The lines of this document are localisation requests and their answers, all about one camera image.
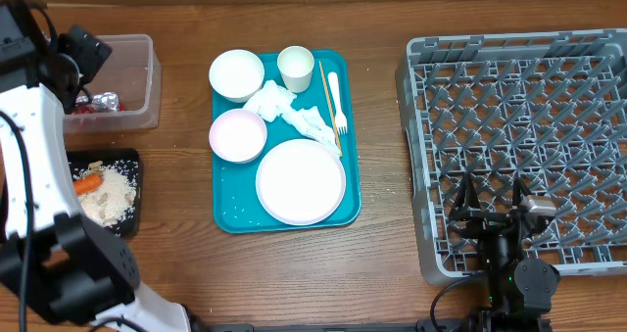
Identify pink bowl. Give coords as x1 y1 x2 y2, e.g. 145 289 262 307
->
209 109 267 164

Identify wooden chopstick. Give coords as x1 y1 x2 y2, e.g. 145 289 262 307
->
317 60 343 158

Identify white plastic fork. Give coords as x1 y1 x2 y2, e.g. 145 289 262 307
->
327 71 348 134

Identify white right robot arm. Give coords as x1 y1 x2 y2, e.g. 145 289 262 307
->
449 173 560 331

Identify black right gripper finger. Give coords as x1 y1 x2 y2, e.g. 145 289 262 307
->
450 172 482 219
512 176 531 207

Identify pink plate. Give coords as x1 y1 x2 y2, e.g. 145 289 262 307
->
256 139 347 226

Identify orange carrot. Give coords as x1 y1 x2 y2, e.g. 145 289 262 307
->
73 173 103 195

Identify clear plastic bin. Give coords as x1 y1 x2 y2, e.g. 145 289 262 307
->
64 34 162 134

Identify white bowl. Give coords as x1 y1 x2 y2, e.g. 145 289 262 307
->
208 49 265 103

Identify grey dishwasher rack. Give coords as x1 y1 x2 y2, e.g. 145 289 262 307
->
396 28 626 285

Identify pile of rice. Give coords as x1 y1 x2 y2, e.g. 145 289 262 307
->
73 161 137 227

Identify foil wrapper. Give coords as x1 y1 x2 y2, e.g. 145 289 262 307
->
72 92 124 115

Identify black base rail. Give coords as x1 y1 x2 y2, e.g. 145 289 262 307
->
205 318 471 332

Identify black food waste tray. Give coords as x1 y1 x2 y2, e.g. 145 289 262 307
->
68 148 143 238

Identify white paper cup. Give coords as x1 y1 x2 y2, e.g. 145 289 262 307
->
277 46 314 93

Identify teal plastic tray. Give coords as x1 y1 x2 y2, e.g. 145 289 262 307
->
213 50 362 234

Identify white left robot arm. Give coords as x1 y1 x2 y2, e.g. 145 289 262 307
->
1 0 204 331

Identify white napkin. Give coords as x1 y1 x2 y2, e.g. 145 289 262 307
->
243 80 342 158

